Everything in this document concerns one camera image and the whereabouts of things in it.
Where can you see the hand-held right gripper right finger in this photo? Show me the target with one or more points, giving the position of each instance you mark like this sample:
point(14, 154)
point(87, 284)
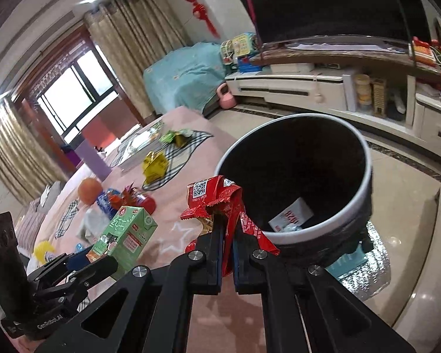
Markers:
point(236, 268)

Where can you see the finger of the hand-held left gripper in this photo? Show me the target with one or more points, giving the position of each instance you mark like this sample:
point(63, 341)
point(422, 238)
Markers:
point(95, 270)
point(77, 260)

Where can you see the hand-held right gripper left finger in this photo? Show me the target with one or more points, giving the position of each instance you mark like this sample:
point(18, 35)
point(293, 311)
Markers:
point(219, 275)

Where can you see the green milk carton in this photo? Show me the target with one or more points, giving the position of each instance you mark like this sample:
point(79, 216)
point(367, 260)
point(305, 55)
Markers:
point(128, 231)

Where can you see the blue snack packet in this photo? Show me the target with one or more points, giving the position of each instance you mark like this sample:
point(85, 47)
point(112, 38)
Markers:
point(104, 202)

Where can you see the red snack wrapper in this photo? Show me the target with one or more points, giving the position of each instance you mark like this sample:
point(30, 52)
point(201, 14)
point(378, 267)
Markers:
point(220, 191)

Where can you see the black white-rimmed trash bin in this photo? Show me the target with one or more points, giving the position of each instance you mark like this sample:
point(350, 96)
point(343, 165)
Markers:
point(297, 161)

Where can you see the yellow plastic bag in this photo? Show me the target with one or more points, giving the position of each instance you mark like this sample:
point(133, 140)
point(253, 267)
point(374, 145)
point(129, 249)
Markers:
point(44, 250)

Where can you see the striped pillow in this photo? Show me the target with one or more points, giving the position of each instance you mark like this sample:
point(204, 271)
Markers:
point(31, 220)

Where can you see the pink blanket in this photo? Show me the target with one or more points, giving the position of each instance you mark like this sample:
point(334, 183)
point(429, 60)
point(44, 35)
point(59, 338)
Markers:
point(161, 239)

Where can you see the orange fruit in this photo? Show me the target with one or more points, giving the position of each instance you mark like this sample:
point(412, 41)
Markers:
point(89, 191)

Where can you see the white red-printed packet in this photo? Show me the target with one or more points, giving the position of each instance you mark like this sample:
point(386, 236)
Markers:
point(292, 213)

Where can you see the red snack packet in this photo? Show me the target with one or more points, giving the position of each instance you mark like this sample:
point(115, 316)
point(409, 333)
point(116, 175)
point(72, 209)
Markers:
point(139, 200)

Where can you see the beige curtain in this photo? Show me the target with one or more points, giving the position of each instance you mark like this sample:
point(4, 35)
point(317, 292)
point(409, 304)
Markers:
point(18, 154)
point(132, 36)

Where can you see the teal box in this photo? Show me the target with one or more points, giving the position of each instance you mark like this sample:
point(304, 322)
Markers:
point(349, 261)

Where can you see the yellow snack packet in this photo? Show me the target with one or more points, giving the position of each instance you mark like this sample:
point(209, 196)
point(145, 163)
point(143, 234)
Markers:
point(155, 165)

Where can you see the colourful picture book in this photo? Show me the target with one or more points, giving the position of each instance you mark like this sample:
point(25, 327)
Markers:
point(139, 147)

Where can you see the silver foil mat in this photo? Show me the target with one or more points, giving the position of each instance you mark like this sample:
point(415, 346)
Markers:
point(375, 257)

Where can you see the green snack packet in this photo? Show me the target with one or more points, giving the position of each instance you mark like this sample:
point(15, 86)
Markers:
point(172, 138)

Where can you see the window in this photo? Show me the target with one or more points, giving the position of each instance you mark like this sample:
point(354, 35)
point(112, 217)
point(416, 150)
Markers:
point(70, 92)

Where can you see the pink kettlebell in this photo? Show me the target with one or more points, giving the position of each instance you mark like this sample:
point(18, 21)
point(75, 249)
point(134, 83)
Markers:
point(226, 99)

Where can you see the white TV cabinet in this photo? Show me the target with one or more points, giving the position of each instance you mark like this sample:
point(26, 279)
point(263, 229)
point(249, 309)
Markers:
point(279, 84)

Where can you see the cream glass-top table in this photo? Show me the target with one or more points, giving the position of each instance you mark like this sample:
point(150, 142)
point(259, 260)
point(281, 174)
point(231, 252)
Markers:
point(426, 264)

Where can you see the teal furniture cover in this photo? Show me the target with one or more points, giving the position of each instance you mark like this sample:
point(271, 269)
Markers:
point(183, 77)

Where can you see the blue toy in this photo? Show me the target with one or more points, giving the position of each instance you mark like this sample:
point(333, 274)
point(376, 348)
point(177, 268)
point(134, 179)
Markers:
point(250, 67)

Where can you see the cream jar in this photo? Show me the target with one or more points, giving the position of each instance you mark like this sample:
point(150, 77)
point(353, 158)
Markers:
point(362, 90)

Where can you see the toy cash register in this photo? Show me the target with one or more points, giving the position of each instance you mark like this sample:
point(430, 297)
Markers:
point(242, 46)

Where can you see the red hanging decoration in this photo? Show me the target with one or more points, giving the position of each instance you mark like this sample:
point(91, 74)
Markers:
point(200, 11)

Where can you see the black television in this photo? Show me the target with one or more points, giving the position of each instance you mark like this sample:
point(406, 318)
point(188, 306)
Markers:
point(327, 3)

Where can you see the red toy phone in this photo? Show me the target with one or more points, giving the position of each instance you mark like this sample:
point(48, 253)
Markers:
point(424, 53)

